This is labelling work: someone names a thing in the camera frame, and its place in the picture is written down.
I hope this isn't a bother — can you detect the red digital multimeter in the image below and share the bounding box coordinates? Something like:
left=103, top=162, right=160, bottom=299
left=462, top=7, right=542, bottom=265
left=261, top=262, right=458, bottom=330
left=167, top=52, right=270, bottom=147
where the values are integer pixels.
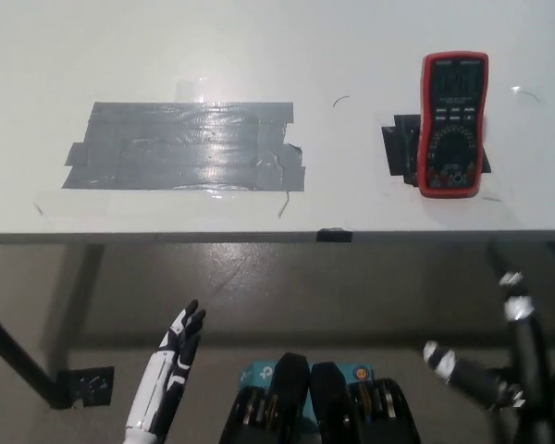
left=415, top=51, right=490, bottom=199

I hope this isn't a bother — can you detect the robot left black body block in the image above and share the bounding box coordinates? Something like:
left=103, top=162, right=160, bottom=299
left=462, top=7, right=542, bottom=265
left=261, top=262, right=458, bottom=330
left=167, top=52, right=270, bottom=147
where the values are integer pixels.
left=218, top=351, right=314, bottom=444

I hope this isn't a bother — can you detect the robot right black body block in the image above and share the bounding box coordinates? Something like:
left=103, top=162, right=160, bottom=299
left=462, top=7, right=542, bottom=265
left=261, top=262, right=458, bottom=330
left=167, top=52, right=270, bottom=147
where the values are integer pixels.
left=309, top=360, right=422, bottom=444

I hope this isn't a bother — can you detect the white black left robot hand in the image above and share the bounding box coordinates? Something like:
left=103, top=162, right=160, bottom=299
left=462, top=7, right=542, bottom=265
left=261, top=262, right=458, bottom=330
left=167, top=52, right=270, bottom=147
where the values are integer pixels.
left=123, top=299, right=208, bottom=444

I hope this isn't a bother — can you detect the robot black body block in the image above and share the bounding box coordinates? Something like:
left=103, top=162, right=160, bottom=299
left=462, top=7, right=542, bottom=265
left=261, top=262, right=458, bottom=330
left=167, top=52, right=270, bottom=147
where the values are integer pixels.
left=218, top=351, right=314, bottom=444
left=309, top=360, right=422, bottom=444

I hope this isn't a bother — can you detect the small black tape strip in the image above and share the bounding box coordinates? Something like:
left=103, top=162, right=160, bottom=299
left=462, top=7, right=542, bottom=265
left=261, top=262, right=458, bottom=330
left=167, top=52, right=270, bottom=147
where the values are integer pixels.
left=316, top=227, right=353, bottom=244

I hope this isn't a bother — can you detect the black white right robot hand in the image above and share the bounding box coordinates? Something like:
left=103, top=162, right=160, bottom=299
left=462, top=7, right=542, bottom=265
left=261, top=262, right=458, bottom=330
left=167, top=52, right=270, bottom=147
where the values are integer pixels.
left=422, top=242, right=555, bottom=413

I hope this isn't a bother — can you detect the grey duct tape patch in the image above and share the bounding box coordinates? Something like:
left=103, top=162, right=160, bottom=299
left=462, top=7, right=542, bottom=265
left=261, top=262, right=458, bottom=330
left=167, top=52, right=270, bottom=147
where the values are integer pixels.
left=61, top=101, right=307, bottom=192

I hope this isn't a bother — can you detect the black diagonal table leg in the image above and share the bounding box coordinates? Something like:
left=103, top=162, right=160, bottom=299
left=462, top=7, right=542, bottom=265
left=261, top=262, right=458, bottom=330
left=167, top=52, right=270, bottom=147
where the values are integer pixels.
left=0, top=300, right=61, bottom=409

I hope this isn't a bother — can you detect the teal robot body top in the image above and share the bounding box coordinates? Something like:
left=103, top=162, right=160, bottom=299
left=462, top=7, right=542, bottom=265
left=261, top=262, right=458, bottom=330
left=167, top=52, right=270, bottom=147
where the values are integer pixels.
left=238, top=359, right=376, bottom=420

